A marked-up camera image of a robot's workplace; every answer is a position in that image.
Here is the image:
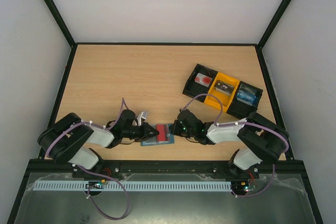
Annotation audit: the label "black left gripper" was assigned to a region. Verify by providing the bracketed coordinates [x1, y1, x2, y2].
[122, 122, 160, 142]

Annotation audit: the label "red black stripe card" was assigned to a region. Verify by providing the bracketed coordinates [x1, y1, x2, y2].
[156, 124, 169, 143]

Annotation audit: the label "teal leather card holder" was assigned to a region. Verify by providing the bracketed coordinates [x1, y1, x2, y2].
[140, 124, 175, 147]

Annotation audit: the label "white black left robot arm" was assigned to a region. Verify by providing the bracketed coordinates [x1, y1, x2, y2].
[37, 109, 160, 170]

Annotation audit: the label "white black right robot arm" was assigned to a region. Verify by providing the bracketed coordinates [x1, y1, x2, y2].
[169, 109, 289, 178]

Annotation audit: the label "white card red circles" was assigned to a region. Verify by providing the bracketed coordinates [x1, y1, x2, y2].
[194, 73, 212, 87]

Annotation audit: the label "dark card in yellow bin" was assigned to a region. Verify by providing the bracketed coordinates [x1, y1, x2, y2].
[214, 80, 234, 95]

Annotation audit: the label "black bin with blue cards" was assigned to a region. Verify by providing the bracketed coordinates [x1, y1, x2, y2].
[226, 81, 263, 119]

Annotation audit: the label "blue cards stack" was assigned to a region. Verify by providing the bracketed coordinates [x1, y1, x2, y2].
[236, 84, 257, 106]

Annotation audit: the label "black plastic bin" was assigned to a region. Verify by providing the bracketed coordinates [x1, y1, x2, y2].
[182, 64, 218, 98]

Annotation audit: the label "yellow plastic bin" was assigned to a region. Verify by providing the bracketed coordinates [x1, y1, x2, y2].
[204, 72, 240, 112]

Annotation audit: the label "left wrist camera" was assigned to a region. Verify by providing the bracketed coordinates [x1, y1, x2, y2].
[136, 111, 148, 126]

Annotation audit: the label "white slotted cable duct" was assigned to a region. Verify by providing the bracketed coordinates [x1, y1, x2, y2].
[33, 180, 232, 192]

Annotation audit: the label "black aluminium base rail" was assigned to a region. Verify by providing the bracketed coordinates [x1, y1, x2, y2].
[26, 158, 307, 180]

